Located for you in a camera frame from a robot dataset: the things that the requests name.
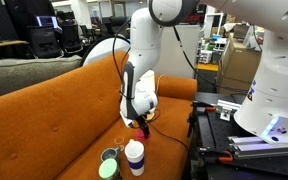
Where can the black office chair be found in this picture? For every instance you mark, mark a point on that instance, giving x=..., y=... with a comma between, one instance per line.
x=43, y=42

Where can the black optical breadboard table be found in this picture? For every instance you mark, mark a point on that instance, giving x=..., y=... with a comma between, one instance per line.
x=210, y=131

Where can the blue-white cup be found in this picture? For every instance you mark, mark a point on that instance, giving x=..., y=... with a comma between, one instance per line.
x=134, y=152

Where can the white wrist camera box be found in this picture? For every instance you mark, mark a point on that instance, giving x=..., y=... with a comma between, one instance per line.
x=128, y=122

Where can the orange-handled clamp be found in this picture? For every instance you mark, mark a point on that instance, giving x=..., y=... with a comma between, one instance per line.
x=222, y=156

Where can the computer monitor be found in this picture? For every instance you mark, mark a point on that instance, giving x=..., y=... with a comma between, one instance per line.
x=47, y=21

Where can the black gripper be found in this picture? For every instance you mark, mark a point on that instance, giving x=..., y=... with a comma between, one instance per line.
x=142, y=123

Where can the white round table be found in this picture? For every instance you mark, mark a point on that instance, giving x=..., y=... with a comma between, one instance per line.
x=103, y=47

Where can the orange fabric sofa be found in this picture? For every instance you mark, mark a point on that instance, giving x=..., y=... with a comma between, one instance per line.
x=58, y=129

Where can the jar with pale green lid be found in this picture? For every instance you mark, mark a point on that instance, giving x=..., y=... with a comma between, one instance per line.
x=109, y=170

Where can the grey sofa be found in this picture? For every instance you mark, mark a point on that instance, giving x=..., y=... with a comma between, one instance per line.
x=16, y=74

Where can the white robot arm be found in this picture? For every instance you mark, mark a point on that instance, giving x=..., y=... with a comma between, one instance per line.
x=144, y=54

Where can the cardboard boxes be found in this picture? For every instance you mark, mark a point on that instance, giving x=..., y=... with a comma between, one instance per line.
x=238, y=64

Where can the aluminium rail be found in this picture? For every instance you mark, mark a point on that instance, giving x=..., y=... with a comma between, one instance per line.
x=254, y=147

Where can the pink round lid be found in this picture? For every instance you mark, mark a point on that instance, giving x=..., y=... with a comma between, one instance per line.
x=140, y=135

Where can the small clear glass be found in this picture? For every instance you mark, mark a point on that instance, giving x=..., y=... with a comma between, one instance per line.
x=119, y=142

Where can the small teal mug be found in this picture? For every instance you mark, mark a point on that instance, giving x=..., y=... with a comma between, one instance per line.
x=110, y=153

